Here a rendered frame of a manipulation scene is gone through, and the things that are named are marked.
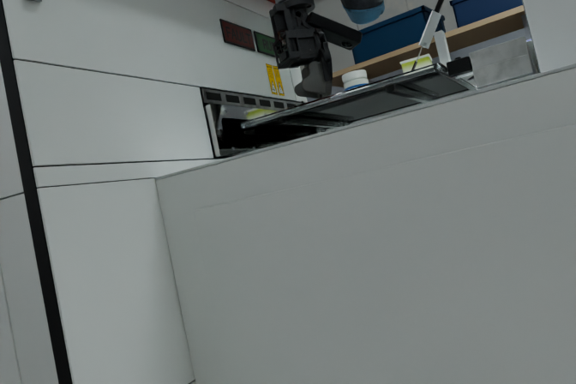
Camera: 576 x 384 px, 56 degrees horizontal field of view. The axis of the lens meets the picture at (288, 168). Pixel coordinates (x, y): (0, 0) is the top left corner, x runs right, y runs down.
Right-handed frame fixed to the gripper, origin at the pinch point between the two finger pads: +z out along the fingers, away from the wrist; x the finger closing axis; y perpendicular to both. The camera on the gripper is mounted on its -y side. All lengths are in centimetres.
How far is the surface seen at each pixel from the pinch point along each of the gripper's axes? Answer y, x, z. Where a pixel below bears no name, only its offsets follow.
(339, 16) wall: -161, -261, -113
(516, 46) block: -15.2, 33.2, 1.9
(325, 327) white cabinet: 21.7, 28.3, 33.5
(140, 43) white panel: 34.3, 9.3, -11.8
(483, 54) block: -12.2, 29.7, 1.6
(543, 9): -4.3, 48.4, 1.9
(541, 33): -3.8, 47.8, 4.5
